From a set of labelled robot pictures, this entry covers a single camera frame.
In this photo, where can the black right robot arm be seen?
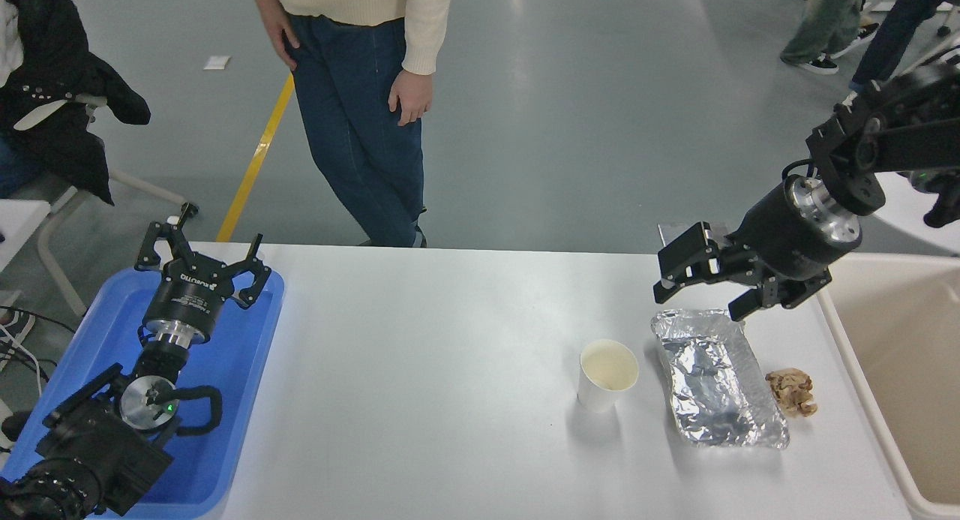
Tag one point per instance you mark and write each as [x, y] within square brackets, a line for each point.
[885, 137]

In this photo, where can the silver foil tray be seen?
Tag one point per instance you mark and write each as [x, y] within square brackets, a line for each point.
[716, 385]

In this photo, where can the white paper cup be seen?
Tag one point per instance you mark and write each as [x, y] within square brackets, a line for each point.
[604, 374]

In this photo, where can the seated person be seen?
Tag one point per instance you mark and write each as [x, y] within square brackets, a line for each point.
[52, 62]

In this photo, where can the crumpled tan paper ball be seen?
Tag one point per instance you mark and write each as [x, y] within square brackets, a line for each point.
[791, 391]

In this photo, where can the walking person's right hand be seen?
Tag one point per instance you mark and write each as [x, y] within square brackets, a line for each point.
[277, 25]

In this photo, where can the standing person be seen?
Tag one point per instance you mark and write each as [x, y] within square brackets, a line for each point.
[829, 25]
[889, 40]

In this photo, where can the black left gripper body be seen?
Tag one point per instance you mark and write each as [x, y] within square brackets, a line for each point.
[187, 295]

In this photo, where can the white frame chair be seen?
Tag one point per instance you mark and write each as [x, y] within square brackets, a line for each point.
[56, 227]

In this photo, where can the walking person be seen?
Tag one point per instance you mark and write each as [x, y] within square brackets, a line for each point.
[360, 115]

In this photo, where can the metal floor plate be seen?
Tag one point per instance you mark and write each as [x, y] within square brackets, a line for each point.
[664, 231]
[718, 229]

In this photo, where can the walking person's left hand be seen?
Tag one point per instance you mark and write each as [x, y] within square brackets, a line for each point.
[411, 96]

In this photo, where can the large pale bin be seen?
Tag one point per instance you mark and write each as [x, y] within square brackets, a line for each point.
[915, 370]

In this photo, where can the white side table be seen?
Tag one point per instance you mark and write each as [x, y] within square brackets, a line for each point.
[19, 223]

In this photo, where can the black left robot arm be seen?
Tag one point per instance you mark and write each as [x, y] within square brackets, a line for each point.
[97, 452]

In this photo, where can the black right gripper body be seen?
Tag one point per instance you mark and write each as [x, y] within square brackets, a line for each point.
[780, 238]

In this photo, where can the blue plastic tray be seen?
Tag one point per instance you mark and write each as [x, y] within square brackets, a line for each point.
[240, 370]

